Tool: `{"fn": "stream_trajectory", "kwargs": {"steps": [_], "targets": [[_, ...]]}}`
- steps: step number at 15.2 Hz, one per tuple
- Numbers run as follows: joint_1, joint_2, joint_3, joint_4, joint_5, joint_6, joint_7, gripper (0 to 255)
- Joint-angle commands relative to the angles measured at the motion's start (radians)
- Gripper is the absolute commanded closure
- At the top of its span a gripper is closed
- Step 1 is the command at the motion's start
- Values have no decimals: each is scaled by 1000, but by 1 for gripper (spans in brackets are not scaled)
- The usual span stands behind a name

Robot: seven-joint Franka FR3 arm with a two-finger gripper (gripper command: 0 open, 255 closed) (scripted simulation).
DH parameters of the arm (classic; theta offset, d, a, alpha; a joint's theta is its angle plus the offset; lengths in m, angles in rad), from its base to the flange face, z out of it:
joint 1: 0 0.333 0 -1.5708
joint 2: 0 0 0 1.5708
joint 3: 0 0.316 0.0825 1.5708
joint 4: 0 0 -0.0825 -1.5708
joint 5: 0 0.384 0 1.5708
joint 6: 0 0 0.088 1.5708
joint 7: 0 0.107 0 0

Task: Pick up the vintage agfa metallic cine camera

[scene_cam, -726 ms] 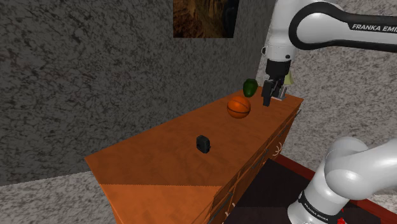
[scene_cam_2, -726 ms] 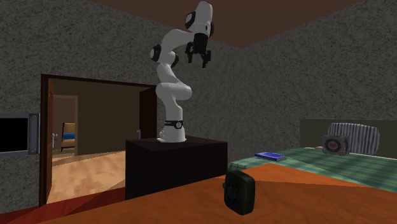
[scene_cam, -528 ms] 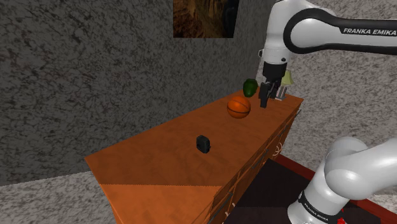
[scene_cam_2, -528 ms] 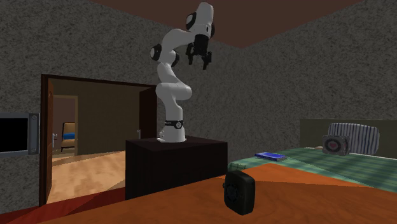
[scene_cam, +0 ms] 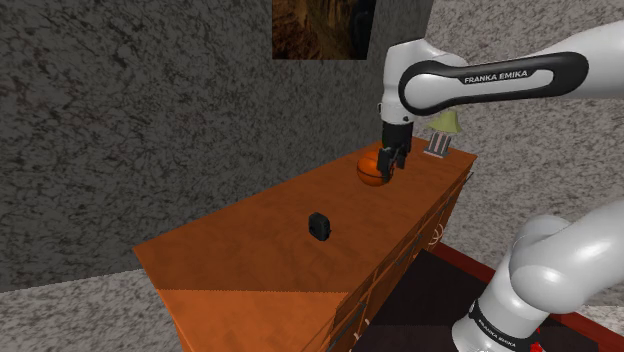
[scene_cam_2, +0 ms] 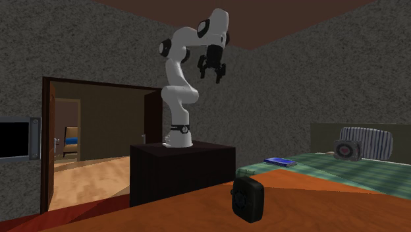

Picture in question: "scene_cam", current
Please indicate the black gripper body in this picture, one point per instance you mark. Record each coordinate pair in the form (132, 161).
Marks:
(396, 134)

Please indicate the small black rounded box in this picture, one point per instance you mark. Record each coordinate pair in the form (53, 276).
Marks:
(319, 226)

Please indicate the dark brown wall picture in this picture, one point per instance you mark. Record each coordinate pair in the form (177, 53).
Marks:
(322, 28)

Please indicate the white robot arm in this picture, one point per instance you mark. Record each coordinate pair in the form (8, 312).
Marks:
(492, 80)

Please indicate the orange basketball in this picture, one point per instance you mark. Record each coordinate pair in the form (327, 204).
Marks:
(368, 171)

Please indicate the dark red robot stand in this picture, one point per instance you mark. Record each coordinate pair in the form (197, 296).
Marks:
(429, 302)

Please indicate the green shade table lamp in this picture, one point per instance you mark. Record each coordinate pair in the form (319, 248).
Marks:
(442, 132)

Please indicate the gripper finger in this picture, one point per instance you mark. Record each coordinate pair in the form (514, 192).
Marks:
(400, 158)
(383, 163)

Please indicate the orange wooden chest of drawers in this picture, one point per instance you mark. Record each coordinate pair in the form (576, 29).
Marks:
(273, 234)

